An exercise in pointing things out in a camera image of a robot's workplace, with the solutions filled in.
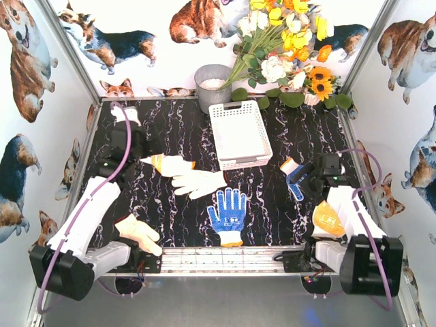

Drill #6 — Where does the blue dotted white glove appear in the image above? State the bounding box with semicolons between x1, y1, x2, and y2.
207;187;247;247

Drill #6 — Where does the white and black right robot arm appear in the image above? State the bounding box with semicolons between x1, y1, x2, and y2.
291;153;403;299

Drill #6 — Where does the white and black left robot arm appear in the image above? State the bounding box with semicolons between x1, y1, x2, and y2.
29;121;162;300

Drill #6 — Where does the white plastic storage basket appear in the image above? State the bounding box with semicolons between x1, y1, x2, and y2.
208;100;273;171

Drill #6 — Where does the yellow dotted glove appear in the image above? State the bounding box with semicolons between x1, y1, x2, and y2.
312;201;345;237

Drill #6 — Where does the white glove with yellow stripes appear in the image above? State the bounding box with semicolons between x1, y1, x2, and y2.
140;153;196;178

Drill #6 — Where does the plain white cotton glove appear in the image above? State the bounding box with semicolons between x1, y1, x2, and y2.
172;170;227;200

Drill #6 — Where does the cream leather glove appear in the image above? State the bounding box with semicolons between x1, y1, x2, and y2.
115;214;163;257

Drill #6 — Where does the grey metal bucket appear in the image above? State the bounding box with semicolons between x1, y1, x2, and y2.
194;64;232;113

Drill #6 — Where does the artificial flower bouquet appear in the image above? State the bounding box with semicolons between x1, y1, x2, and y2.
222;1;352;110

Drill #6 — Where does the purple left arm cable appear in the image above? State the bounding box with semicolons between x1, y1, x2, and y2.
36;101;132;314

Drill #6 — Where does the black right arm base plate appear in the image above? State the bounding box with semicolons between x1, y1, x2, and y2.
273;251;333;273

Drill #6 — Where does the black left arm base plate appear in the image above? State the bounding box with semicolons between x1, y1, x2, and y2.
109;251;162;274

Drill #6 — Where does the aluminium front rail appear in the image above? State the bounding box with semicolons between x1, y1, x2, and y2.
111;245;335;277

